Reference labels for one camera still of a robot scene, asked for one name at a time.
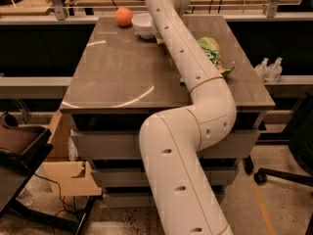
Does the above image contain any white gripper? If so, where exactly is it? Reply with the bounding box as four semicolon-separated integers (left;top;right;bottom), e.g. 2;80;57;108
152;21;164;45

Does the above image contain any white bowl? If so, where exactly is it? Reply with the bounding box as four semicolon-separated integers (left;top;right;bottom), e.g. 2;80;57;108
131;13;155;39

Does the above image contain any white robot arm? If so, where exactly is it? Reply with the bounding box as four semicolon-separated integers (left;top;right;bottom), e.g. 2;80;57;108
139;0;237;235

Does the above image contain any orange fruit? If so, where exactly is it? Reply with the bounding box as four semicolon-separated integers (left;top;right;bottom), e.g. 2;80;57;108
115;7;133;26

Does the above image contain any green chip bag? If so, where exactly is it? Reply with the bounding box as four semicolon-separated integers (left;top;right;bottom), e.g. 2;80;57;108
190;36;235;78

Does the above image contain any grey drawer cabinet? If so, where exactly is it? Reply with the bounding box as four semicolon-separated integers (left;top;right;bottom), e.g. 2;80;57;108
61;15;274;199

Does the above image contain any clear sanitizer bottle left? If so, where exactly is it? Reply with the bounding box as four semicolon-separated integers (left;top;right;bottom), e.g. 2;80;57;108
254;58;268;81

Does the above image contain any top grey drawer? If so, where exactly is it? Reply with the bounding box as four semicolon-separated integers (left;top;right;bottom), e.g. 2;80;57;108
71;129;259;160

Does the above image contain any grey drawer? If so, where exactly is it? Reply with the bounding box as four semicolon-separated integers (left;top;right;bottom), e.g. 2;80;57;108
103;190;226;210
91;167;238;188
71;129;259;160

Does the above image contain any middle grey drawer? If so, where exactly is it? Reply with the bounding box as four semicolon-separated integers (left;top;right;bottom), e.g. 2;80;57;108
91;167;238;188

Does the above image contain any bottom grey drawer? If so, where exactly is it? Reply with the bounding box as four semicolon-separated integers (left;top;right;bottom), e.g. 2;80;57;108
103;190;226;210

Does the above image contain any brown cardboard piece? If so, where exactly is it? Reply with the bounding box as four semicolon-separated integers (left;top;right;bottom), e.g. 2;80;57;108
43;111;102;196

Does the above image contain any dark tray on table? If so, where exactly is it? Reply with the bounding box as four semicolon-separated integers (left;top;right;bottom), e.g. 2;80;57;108
0;112;51;166

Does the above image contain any black office chair base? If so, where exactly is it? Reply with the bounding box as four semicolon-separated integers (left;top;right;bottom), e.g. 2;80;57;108
243;156;313;187

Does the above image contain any black side table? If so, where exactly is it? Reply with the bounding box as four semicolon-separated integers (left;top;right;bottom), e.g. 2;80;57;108
0;144;97;235

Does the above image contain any black floor cable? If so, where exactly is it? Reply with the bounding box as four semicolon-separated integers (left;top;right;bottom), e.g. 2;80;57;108
33;172;86;235

